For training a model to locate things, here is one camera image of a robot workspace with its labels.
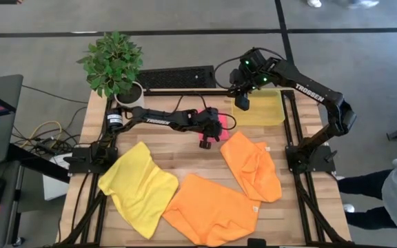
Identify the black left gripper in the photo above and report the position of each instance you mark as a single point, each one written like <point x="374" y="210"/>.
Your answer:
<point x="207" y="124"/>

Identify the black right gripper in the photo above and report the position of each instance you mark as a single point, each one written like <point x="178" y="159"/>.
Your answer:
<point x="241" y="82"/>

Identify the pink microfiber towel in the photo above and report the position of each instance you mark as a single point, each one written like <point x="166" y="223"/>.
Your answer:
<point x="223" y="131"/>

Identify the orange microfiber towel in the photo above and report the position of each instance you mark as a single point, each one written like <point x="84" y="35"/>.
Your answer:
<point x="253" y="168"/>
<point x="212" y="210"/>

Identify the yellow microfiber towel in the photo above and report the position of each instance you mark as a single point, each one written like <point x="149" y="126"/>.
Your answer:
<point x="136" y="186"/>

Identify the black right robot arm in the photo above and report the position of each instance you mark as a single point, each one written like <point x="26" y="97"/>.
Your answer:
<point x="308" y="91"/>

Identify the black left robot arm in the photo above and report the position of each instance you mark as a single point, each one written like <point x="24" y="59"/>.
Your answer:
<point x="157" y="120"/>

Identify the yellow translucent plastic bin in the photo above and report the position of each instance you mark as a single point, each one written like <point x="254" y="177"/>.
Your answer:
<point x="264" y="110"/>

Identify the white plant pot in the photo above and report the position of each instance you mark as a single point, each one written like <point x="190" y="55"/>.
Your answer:
<point x="138" y="100"/>

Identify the green artificial plant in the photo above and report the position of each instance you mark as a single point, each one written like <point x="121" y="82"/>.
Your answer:
<point x="112" y="62"/>

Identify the white box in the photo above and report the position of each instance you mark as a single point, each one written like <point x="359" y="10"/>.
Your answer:
<point x="55" y="186"/>

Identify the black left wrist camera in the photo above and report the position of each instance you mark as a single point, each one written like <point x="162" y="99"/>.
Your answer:
<point x="205" y="143"/>

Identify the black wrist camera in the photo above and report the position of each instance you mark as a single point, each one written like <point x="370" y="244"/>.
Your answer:
<point x="242" y="102"/>
<point x="205" y="143"/>

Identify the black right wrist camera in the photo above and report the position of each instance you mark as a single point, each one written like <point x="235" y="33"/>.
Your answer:
<point x="242" y="102"/>

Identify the black aluminium table frame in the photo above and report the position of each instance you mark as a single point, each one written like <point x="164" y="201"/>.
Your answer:
<point x="184" y="92"/>

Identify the black table-level camera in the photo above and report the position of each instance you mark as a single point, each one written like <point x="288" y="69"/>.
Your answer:
<point x="256" y="242"/>

